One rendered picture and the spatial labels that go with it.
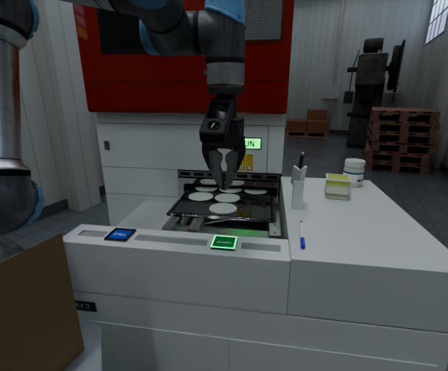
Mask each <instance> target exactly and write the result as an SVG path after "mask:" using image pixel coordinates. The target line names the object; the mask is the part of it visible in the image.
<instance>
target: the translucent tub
mask: <svg viewBox="0 0 448 371"><path fill-rule="evenodd" d="M350 183H351V179H350V176H349V175H347V174H329V173H326V183H325V188H324V193H325V197H326V198H332V199H348V198H349V186H350Z"/></svg>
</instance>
